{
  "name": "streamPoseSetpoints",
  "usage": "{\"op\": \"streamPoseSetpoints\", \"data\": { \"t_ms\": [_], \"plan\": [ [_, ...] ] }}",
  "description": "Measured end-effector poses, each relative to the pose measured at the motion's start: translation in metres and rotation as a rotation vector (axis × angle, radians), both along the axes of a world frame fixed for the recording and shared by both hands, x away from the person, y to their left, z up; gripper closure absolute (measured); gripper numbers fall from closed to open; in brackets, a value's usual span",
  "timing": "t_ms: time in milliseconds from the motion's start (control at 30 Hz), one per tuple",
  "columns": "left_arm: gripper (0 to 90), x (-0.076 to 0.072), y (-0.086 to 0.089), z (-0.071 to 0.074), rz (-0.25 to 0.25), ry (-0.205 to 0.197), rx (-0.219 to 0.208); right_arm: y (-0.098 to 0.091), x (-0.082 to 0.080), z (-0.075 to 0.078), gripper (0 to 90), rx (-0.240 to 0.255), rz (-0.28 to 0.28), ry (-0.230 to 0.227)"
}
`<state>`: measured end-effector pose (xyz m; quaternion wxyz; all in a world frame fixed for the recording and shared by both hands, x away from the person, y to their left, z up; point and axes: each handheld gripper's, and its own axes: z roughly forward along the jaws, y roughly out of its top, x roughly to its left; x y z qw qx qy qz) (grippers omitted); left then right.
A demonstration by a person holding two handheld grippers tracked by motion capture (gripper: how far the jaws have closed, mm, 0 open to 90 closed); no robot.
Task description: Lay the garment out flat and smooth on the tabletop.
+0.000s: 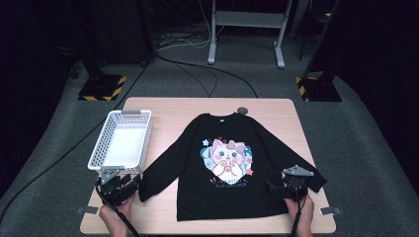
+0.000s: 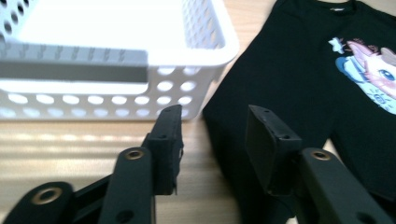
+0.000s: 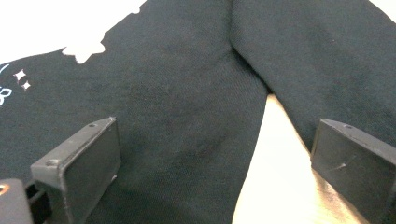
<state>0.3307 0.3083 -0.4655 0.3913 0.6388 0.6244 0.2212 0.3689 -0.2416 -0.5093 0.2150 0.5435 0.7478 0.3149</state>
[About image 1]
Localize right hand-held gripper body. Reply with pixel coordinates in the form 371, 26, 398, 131
281, 164, 315, 202

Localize white floor cables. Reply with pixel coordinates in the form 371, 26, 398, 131
157, 0, 213, 51

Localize grey table edge clip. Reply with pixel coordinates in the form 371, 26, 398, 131
318, 205, 343, 216
76, 205, 100, 215

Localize person's right hand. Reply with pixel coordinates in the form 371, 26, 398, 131
284, 194, 316, 231

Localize long black floor cable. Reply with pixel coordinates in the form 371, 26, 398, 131
0, 60, 151, 225

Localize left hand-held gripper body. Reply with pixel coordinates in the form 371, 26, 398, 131
95, 167, 131, 207

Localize hand-held gripper black cable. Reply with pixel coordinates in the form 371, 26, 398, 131
290, 184, 307, 237
94, 179, 141, 237

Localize right hand-held gripper black cable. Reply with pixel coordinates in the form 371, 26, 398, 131
290, 184, 307, 237

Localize black long-sleeve cat-print shirt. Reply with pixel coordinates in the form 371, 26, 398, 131
137, 112, 328, 222

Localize person's left hand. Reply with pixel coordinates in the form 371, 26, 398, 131
98, 193, 136, 230

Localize black stand with striped base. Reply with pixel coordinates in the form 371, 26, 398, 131
77, 48, 127, 103
294, 0, 343, 103

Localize white perforated plastic basket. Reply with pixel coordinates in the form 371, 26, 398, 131
87, 109, 153, 176

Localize left hand-held gripper black cable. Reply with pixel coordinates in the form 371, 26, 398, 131
94, 179, 141, 237

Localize grey metal stand frame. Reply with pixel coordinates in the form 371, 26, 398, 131
207, 0, 294, 70

